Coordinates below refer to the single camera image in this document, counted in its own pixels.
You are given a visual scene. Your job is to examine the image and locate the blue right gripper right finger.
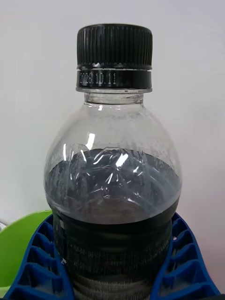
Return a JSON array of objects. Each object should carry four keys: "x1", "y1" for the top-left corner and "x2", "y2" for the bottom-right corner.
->
[{"x1": 149, "y1": 211, "x2": 223, "y2": 300}]

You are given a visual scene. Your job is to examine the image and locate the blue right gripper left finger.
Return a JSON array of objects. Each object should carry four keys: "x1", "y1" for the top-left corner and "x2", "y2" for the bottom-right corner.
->
[{"x1": 3, "y1": 214, "x2": 76, "y2": 300}]

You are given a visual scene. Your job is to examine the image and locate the dark drink bottle black cap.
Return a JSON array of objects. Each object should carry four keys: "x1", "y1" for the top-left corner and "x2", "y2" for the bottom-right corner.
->
[{"x1": 43, "y1": 23, "x2": 183, "y2": 300}]

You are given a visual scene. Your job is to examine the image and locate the green plastic bin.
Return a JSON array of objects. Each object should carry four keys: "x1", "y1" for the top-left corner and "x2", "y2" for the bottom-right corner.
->
[{"x1": 0, "y1": 210, "x2": 53, "y2": 288}]

